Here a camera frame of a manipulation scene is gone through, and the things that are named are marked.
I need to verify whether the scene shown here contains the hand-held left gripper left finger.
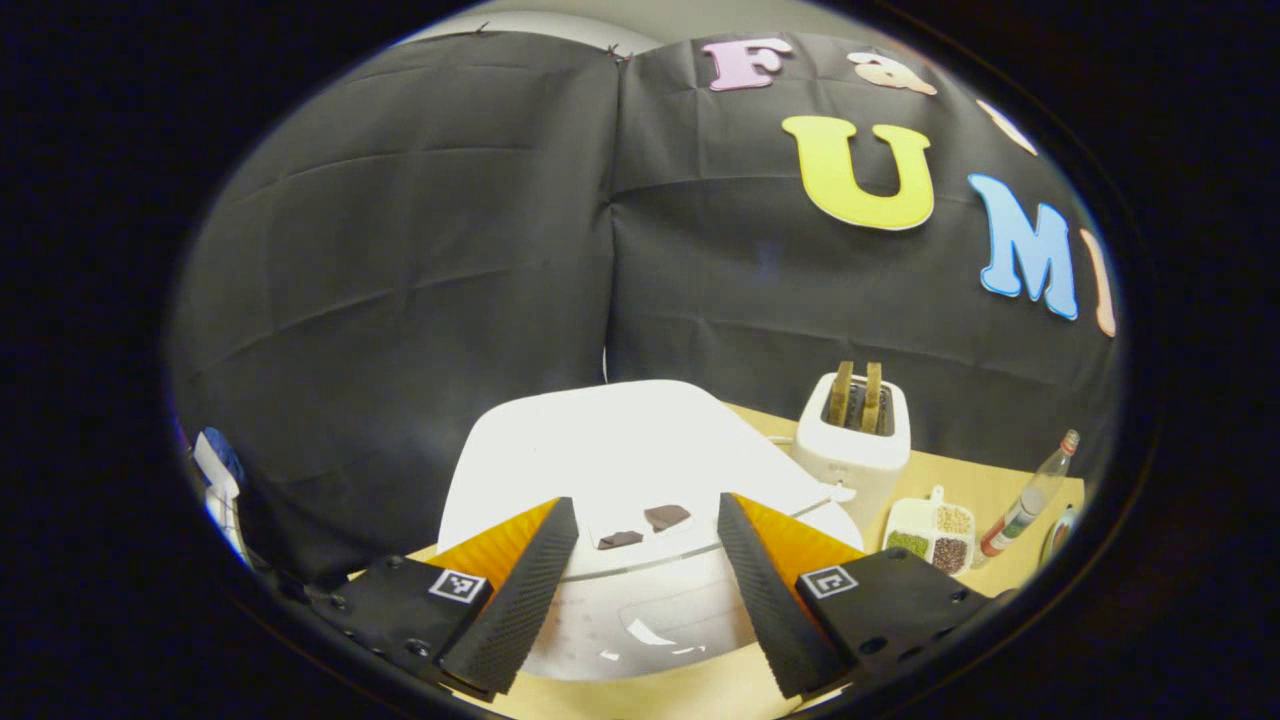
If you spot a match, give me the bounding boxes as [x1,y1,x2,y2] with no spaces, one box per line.
[310,497,581,701]

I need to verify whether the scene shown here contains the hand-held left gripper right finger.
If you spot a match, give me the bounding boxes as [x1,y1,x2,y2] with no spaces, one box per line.
[717,492,991,699]

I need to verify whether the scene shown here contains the white rice cooker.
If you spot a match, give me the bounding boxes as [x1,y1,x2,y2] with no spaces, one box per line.
[438,380,866,683]

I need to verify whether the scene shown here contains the white sectioned grain tray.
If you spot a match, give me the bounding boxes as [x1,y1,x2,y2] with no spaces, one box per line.
[884,486,976,577]

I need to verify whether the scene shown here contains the white toaster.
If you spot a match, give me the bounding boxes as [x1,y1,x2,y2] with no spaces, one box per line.
[790,372,913,531]

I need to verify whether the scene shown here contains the clear plastic bottle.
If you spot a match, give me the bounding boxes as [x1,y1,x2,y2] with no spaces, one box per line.
[978,430,1081,558]

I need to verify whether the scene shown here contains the pale green plate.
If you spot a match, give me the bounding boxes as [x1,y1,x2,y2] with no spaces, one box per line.
[1040,505,1081,566]

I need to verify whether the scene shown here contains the black backdrop cloth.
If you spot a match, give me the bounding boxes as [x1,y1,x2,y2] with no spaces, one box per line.
[168,30,1121,586]

